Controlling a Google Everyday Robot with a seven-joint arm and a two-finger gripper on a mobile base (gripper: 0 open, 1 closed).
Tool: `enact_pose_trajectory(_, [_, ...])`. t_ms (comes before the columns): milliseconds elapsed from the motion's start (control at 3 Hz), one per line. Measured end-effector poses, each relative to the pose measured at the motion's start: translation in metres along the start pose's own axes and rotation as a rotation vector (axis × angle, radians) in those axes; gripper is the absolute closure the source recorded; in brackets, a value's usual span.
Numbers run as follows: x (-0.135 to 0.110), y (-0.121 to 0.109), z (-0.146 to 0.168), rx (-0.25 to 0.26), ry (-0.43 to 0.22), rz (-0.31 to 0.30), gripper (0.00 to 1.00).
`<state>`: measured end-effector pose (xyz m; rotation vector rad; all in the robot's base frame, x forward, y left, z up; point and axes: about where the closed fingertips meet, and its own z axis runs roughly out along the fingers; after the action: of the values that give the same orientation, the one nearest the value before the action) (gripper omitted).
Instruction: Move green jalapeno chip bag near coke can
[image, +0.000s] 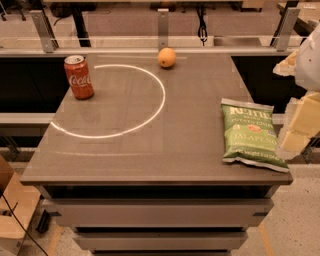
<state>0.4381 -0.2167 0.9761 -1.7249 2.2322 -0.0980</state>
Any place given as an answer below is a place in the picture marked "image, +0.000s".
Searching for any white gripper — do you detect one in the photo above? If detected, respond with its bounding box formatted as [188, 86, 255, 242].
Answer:
[273, 24, 320, 153]

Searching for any green jalapeno chip bag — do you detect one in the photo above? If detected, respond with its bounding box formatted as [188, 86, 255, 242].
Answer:
[221, 98, 289, 172]

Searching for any red coke can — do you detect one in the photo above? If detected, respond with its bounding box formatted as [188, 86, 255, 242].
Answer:
[64, 55, 94, 100]

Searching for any orange fruit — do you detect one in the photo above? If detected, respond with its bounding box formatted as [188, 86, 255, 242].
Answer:
[157, 48, 176, 68]

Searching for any grey drawer cabinet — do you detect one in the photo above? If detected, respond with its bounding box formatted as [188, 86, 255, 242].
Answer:
[43, 184, 279, 256]

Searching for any wooden box on floor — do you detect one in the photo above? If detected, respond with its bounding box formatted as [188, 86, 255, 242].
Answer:
[0, 156, 40, 256]

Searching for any metal bracket right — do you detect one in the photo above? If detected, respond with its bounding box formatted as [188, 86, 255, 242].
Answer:
[273, 7, 300, 52]

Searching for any metal bracket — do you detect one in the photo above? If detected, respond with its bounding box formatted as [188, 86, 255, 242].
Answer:
[30, 10, 59, 53]
[158, 8, 169, 50]
[273, 7, 300, 52]

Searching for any black hanging cable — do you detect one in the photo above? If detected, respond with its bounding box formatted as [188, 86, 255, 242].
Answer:
[196, 4, 208, 47]

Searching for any metal bracket middle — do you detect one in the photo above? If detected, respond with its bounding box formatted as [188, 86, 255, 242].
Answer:
[158, 8, 169, 50]

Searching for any metal bracket left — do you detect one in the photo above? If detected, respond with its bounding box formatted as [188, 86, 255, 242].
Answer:
[30, 10, 59, 53]

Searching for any black cable on floor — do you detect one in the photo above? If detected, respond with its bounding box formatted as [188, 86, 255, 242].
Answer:
[0, 191, 49, 256]

